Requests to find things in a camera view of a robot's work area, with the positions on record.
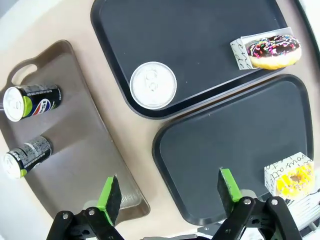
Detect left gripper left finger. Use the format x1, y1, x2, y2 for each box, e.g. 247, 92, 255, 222
46, 175, 126, 240

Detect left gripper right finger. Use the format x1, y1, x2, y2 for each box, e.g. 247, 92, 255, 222
211, 168, 301, 240

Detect yellow glazed sprinkle donut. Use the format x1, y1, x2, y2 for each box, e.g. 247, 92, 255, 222
275, 163, 316, 200

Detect silver can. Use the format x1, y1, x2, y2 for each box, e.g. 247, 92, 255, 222
129, 61, 178, 110

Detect chocolate sprinkle donut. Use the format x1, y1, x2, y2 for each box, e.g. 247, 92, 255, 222
244, 34, 302, 70

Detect black plastic serving tray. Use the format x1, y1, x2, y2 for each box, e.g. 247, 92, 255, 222
90, 0, 301, 121
151, 73, 315, 225

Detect black green Pepsi can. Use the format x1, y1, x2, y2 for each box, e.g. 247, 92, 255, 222
2, 84, 63, 123
1, 136, 53, 180

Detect brown handled serving tray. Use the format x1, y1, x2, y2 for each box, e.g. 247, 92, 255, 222
0, 39, 151, 225

